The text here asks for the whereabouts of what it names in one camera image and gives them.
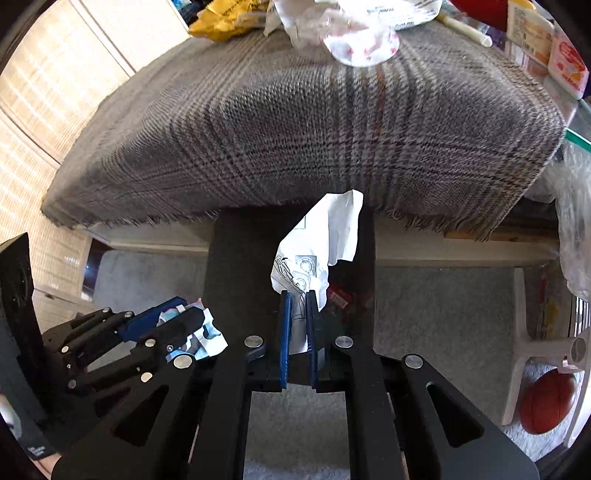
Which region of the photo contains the clear crumpled plastic wrapper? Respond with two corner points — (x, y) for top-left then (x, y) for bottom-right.
(263, 0), (345, 48)

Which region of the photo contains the cream tissue pack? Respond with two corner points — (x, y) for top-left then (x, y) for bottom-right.
(505, 0), (555, 77)

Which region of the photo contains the orange ball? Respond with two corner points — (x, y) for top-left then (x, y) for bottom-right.
(519, 368), (578, 435)

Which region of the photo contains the red snack wrapper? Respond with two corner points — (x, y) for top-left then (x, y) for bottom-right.
(327, 284), (371, 311)

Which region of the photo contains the white printed plastic bag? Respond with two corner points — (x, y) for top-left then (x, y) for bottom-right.
(337, 0), (444, 31)

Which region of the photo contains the wooden table frame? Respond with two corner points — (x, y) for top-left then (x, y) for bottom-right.
(87, 217), (560, 269)

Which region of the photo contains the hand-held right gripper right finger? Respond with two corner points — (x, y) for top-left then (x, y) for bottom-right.
(306, 290), (541, 480)

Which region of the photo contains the clear plastic zip bag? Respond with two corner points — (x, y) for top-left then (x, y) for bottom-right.
(551, 129), (591, 301)

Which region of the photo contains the pink white tissue pack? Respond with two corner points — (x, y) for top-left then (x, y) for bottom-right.
(547, 28), (591, 100)

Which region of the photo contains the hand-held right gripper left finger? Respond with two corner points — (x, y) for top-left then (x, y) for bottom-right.
(52, 290), (293, 480)

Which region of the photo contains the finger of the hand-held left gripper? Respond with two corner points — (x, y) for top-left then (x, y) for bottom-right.
(43, 298), (188, 357)
(65, 308), (208, 408)

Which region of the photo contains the white plastic stool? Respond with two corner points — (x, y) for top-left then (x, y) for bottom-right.
(502, 267), (591, 426)

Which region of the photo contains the blue white wrapper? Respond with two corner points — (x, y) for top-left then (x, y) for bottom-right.
(159, 302), (229, 363)

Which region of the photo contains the grey plaid blanket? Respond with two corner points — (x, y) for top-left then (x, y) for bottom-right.
(41, 21), (568, 243)

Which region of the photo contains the dark grey waste bin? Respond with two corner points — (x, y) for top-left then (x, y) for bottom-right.
(203, 208), (376, 370)

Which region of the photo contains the red plastic object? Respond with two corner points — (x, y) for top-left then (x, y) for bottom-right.
(450, 0), (509, 31)

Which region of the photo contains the round white red plastic wrapper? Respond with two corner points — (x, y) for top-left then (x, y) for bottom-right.
(323, 18), (400, 68)

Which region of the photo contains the white printed paper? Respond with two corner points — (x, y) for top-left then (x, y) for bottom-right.
(270, 189), (365, 356)

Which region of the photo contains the yellow wrapper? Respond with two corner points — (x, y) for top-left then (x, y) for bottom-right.
(188, 0), (271, 44)

